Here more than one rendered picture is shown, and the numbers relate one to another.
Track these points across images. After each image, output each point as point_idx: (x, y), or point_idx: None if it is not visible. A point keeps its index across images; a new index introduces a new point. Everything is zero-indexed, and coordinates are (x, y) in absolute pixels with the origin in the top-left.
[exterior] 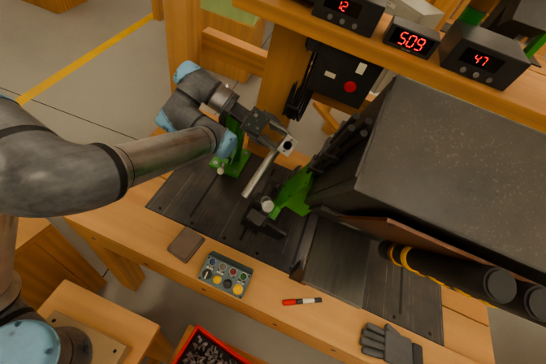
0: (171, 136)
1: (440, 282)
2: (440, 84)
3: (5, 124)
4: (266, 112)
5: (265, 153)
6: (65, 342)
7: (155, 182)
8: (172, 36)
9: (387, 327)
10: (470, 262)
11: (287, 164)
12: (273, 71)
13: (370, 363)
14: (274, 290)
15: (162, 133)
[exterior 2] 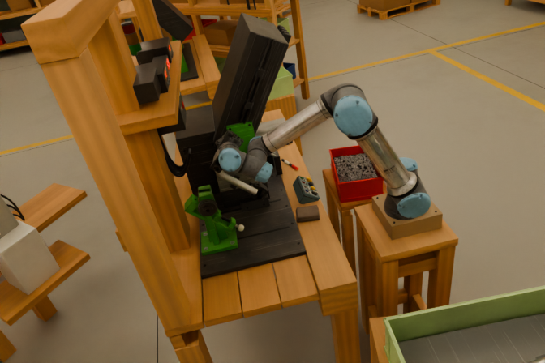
0: (289, 119)
1: None
2: (180, 66)
3: (342, 88)
4: (217, 143)
5: (190, 233)
6: None
7: (281, 267)
8: (157, 237)
9: None
10: None
11: (192, 217)
12: (162, 164)
13: (293, 140)
14: (294, 175)
15: (227, 306)
